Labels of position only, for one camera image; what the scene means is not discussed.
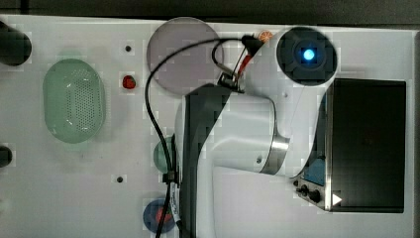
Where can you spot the red ketchup bottle toy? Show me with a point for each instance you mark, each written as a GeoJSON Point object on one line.
{"type": "Point", "coordinates": [244, 63]}

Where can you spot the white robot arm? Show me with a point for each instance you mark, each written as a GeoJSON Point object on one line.
{"type": "Point", "coordinates": [265, 124]}

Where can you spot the translucent purple plate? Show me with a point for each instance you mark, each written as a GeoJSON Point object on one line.
{"type": "Point", "coordinates": [187, 70]}

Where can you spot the green metal mug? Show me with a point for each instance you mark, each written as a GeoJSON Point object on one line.
{"type": "Point", "coordinates": [160, 157]}

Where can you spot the red strawberry toy on table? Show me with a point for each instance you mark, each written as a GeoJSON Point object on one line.
{"type": "Point", "coordinates": [129, 82]}

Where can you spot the orange slice toy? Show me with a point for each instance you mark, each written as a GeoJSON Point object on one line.
{"type": "Point", "coordinates": [265, 36]}

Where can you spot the strawberry toy in bowl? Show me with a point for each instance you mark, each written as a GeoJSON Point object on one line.
{"type": "Point", "coordinates": [166, 217]}

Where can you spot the blue bowl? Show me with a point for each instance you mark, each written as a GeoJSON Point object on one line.
{"type": "Point", "coordinates": [149, 215]}

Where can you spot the green perforated colander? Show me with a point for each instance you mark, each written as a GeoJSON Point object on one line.
{"type": "Point", "coordinates": [74, 101]}

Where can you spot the silver toaster oven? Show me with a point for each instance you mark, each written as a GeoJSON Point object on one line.
{"type": "Point", "coordinates": [357, 163]}

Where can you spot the black cylinder upper left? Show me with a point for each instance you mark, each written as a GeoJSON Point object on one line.
{"type": "Point", "coordinates": [15, 46]}

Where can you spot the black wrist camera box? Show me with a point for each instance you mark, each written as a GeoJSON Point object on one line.
{"type": "Point", "coordinates": [251, 44]}

